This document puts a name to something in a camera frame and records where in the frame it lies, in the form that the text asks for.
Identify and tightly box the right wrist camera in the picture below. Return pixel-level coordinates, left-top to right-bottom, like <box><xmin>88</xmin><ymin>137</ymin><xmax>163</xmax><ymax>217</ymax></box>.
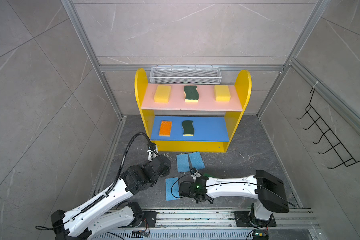
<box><xmin>190</xmin><ymin>168</ymin><xmax>201</xmax><ymax>182</ymax></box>

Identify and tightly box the dark green sponge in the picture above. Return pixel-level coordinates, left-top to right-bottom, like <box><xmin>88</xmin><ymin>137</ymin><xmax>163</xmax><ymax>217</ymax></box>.
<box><xmin>182</xmin><ymin>120</ymin><xmax>195</xmax><ymax>137</ymax></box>
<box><xmin>184</xmin><ymin>86</ymin><xmax>199</xmax><ymax>103</ymax></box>

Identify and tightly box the black wire hook rack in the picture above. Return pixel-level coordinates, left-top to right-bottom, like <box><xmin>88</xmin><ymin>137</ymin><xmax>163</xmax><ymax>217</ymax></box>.
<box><xmin>296</xmin><ymin>88</ymin><xmax>360</xmax><ymax>170</ymax></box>

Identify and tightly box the blue sponge lower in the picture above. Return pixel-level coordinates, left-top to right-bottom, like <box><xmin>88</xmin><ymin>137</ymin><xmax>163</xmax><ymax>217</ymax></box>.
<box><xmin>165</xmin><ymin>178</ymin><xmax>180</xmax><ymax>201</ymax></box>

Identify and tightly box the left black corrugated cable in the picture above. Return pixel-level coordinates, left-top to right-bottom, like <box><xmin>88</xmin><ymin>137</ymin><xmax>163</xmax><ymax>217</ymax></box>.
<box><xmin>80</xmin><ymin>132</ymin><xmax>154</xmax><ymax>214</ymax></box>

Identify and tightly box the light green sponge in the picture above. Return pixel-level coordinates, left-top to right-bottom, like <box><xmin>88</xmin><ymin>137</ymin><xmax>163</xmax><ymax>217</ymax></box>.
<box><xmin>203</xmin><ymin>173</ymin><xmax>214</xmax><ymax>178</ymax></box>

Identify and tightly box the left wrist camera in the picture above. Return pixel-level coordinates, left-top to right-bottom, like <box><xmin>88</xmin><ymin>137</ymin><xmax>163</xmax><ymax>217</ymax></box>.
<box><xmin>147</xmin><ymin>142</ymin><xmax>159</xmax><ymax>162</ymax></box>

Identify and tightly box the yellow sponge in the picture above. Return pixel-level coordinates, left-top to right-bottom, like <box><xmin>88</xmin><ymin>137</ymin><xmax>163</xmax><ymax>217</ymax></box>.
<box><xmin>154</xmin><ymin>85</ymin><xmax>172</xmax><ymax>104</ymax></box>
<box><xmin>214</xmin><ymin>85</ymin><xmax>231</xmax><ymax>102</ymax></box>

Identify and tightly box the yellow pink blue shelf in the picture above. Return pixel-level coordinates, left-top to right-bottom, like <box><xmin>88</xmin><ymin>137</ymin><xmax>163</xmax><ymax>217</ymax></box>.
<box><xmin>135</xmin><ymin>69</ymin><xmax>252</xmax><ymax>153</ymax></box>

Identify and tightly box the orange sponge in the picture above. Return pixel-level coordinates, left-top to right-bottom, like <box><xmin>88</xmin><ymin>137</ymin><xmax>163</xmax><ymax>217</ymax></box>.
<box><xmin>159</xmin><ymin>121</ymin><xmax>172</xmax><ymax>137</ymax></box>

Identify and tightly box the white wire mesh basket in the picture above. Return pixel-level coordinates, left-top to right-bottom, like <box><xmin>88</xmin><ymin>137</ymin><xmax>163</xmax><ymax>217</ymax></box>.
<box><xmin>150</xmin><ymin>67</ymin><xmax>222</xmax><ymax>85</ymax></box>

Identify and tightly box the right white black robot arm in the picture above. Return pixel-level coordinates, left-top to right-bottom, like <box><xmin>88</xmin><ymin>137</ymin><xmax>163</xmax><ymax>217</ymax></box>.
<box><xmin>177</xmin><ymin>168</ymin><xmax>292</xmax><ymax>228</ymax></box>

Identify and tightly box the blue sponge upper left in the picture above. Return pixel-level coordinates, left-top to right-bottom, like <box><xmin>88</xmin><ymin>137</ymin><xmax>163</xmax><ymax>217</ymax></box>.
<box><xmin>176</xmin><ymin>154</ymin><xmax>190</xmax><ymax>173</ymax></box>

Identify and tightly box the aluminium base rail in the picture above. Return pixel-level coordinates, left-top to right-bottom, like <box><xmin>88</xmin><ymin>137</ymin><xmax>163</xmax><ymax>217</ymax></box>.
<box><xmin>94</xmin><ymin>209</ymin><xmax>325</xmax><ymax>240</ymax></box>

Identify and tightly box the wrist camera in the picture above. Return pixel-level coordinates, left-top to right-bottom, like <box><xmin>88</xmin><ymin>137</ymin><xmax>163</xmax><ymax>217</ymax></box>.
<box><xmin>147</xmin><ymin>142</ymin><xmax>159</xmax><ymax>162</ymax></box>
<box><xmin>190</xmin><ymin>168</ymin><xmax>201</xmax><ymax>182</ymax></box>

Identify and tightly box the blue sponge upper right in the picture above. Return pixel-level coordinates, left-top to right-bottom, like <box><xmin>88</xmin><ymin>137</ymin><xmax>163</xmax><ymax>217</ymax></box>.
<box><xmin>189</xmin><ymin>152</ymin><xmax>205</xmax><ymax>170</ymax></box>

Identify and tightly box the blue sponge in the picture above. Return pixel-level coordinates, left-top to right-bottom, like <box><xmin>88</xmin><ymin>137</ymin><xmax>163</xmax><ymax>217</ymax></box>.
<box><xmin>189</xmin><ymin>152</ymin><xmax>205</xmax><ymax>170</ymax></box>
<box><xmin>176</xmin><ymin>154</ymin><xmax>190</xmax><ymax>173</ymax></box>
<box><xmin>165</xmin><ymin>178</ymin><xmax>180</xmax><ymax>201</ymax></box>

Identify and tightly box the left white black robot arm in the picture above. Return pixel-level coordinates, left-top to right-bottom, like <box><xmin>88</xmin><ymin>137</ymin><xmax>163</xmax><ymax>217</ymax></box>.
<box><xmin>51</xmin><ymin>155</ymin><xmax>171</xmax><ymax>240</ymax></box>

